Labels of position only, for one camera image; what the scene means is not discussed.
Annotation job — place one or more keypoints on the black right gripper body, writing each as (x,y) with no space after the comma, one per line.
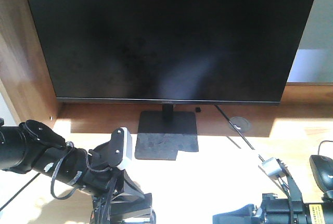
(292,209)

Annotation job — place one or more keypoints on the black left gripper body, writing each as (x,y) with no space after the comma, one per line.
(103,180)

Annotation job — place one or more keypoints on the black stapler orange button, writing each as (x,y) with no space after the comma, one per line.
(119,210)

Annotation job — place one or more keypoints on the white paper sheet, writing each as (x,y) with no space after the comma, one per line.
(223,176)

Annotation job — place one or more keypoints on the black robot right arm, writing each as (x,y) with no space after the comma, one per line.
(319,212)

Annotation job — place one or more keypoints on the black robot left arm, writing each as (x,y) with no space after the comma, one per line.
(32,145)

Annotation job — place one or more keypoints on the black computer mouse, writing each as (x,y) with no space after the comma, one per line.
(321,167)

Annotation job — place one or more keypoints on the black computer monitor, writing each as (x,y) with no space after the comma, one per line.
(169,52)

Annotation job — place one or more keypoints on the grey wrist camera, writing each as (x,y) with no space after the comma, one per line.
(121,148)
(275,168)

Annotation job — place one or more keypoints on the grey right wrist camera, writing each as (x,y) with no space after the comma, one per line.
(275,168)

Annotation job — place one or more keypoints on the grey desk cable grommet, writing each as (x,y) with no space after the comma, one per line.
(240,123)

